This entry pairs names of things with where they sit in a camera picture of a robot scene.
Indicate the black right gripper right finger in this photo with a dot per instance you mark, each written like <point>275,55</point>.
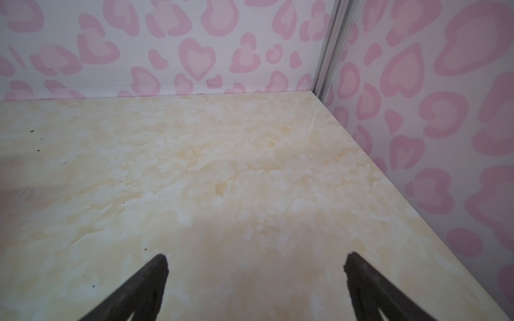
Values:
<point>374,297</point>

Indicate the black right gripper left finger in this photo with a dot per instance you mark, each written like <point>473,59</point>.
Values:
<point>139,298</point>

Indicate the aluminium corner frame post right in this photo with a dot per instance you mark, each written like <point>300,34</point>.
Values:
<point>340,25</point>

